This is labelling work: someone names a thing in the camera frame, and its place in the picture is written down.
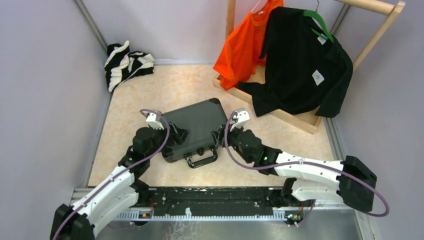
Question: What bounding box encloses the black white striped cloth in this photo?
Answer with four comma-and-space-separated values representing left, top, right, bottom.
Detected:
104, 40, 155, 93

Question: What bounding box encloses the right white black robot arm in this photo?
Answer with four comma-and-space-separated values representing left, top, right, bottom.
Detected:
212, 108, 377, 213

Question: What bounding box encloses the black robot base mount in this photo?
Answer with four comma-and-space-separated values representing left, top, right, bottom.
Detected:
118, 178, 316, 218

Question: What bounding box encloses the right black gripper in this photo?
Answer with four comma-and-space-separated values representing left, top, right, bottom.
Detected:
210, 120, 253, 164

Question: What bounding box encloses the green clothes hanger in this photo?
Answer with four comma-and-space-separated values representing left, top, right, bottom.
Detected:
303, 10, 334, 43

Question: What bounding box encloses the orange t-shirt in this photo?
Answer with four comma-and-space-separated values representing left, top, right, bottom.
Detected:
213, 0, 284, 91

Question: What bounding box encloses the black poker set case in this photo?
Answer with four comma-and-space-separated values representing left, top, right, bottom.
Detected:
161, 98, 228, 169

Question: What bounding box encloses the aluminium frame rail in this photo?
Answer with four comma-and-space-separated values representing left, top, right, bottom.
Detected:
59, 185, 382, 240

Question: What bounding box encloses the black t-shirt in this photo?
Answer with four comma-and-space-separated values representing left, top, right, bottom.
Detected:
237, 7, 353, 118

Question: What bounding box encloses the wooden clothes rack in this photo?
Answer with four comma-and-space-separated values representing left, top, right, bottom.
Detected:
211, 0, 406, 135

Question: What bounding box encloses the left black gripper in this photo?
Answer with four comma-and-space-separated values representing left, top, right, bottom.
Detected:
146, 121, 190, 160

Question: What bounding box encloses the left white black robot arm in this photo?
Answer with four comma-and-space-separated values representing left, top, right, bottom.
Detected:
50, 109, 189, 240

